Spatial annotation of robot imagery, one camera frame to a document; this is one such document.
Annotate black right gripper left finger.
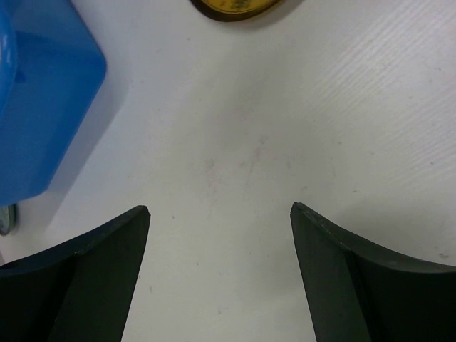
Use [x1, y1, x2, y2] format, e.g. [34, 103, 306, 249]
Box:
[1, 206, 150, 341]

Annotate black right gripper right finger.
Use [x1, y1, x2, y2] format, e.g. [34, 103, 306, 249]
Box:
[290, 202, 455, 341]

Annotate celadon blue pattern plate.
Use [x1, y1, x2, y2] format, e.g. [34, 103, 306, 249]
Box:
[0, 204, 16, 236]

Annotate yellow patterned plate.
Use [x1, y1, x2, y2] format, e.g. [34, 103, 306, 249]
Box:
[190, 0, 281, 22]

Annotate blue plastic bin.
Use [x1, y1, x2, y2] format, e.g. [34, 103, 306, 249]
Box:
[1, 1, 107, 206]

